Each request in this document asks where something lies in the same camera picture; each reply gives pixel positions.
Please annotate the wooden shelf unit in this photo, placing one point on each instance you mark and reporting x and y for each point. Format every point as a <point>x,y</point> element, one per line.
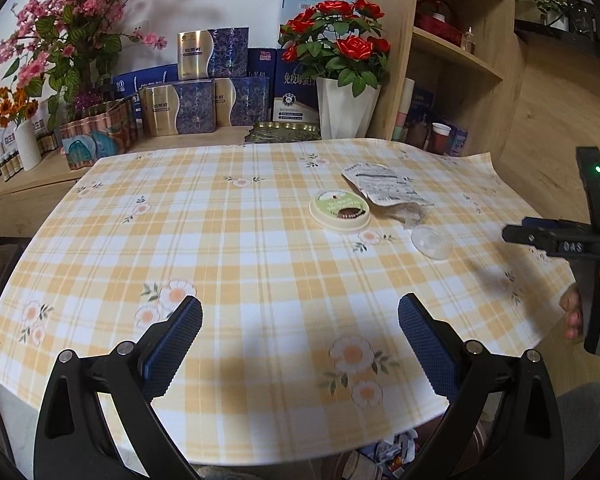
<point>480,100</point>

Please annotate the pink blossom artificial plant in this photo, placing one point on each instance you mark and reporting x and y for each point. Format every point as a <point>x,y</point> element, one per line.
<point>75,25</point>

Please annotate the brown plastic bin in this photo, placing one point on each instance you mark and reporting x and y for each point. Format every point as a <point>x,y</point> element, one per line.
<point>340,466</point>

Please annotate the dark speckled counter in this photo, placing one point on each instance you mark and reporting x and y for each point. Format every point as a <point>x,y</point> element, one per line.
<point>555,42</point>

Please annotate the row of small brown bottles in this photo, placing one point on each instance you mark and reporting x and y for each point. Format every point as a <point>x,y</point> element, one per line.
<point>10,167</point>

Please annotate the person's right hand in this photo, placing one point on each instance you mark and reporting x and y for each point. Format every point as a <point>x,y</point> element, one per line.
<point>572,310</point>

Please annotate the pale blue white carton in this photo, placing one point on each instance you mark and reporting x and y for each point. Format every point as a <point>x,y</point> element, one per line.
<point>305,2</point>

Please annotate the clear plastic wrap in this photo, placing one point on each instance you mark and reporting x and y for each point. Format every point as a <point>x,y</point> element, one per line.
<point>407,217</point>

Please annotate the orange flowers white ribbed vase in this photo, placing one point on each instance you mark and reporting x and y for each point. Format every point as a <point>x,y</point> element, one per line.
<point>27,145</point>

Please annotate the stack of pastel cups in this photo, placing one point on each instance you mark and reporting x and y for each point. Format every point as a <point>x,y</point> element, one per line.
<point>404,110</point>

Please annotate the purple box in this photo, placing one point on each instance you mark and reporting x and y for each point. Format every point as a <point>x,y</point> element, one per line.
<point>458,142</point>

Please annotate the red rose plant white pot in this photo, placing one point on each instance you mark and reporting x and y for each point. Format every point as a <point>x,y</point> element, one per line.
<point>347,105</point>

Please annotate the clear plastic lid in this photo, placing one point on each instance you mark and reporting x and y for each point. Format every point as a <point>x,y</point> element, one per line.
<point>430,242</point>

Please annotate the clear glass bottle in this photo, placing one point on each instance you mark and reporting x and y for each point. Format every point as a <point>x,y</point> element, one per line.
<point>468,42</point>

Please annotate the dark blue illustrated box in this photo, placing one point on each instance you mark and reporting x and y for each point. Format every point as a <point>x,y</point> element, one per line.
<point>424,105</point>

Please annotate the silver foil pouch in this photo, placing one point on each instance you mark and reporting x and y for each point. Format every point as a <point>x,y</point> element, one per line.
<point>385,185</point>

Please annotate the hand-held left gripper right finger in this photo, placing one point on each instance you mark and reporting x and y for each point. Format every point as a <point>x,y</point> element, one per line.
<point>427,342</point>

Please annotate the copper corrugated planter box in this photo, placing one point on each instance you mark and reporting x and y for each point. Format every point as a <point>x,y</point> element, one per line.
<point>110,125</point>

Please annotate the blue white flat box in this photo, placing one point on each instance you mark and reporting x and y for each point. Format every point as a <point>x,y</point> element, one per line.
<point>142,80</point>

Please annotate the red paper cup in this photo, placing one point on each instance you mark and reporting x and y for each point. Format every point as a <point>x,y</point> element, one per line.
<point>441,140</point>

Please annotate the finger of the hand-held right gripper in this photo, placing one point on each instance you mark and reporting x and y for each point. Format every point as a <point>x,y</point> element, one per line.
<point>545,222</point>
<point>525,237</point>

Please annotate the green gold leaf tray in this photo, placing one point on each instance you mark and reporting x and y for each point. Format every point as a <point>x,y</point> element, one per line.
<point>285,132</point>

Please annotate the brown cup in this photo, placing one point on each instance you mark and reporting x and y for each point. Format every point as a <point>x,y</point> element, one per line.
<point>422,135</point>

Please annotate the dark blue box red logo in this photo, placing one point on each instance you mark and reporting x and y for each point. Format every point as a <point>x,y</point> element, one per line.
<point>262,62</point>

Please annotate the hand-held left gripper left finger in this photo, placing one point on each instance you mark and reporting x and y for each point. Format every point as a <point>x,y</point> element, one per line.
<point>172,342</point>

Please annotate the blue gold gift box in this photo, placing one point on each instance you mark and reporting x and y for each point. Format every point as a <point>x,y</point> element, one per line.
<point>245,102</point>
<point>177,107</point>
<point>212,55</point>

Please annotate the dark blue box white emblem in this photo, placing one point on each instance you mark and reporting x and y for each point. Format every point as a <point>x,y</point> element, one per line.
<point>295,97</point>

